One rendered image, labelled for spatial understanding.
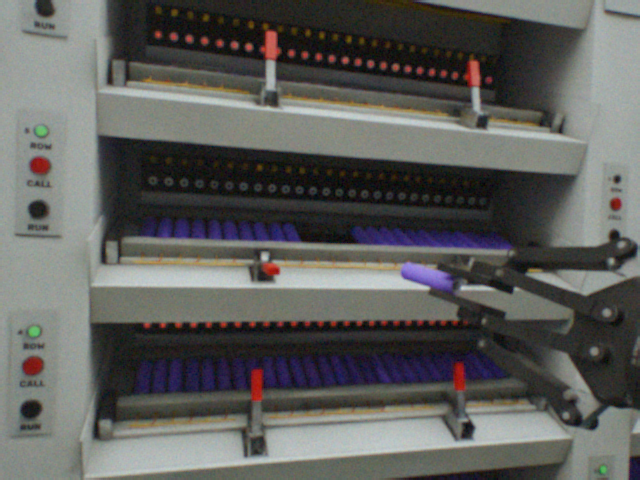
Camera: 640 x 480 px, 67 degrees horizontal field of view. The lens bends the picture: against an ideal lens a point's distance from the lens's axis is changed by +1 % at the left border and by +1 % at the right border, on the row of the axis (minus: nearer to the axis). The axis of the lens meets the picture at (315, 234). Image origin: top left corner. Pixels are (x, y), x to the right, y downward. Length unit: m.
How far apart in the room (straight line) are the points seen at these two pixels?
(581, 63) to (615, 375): 0.52
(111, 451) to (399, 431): 0.34
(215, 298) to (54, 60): 0.29
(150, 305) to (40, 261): 0.11
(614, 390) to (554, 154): 0.42
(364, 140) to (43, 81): 0.34
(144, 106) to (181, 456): 0.38
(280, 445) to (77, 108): 0.43
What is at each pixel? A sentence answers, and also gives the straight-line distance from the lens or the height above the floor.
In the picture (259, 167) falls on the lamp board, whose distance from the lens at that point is 0.69.
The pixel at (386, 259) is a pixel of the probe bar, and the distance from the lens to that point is 0.63.
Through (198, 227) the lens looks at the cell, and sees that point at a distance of 0.64.
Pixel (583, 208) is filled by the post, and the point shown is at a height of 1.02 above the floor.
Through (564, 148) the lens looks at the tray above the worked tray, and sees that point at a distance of 0.73.
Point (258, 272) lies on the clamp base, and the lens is 0.57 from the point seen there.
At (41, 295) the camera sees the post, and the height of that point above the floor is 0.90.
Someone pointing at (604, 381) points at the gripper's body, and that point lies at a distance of 0.36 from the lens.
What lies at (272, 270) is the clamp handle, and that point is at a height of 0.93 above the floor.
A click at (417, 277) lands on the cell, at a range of 0.50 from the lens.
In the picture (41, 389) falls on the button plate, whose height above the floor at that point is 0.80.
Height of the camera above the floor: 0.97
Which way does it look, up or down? 1 degrees down
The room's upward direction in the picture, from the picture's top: 2 degrees clockwise
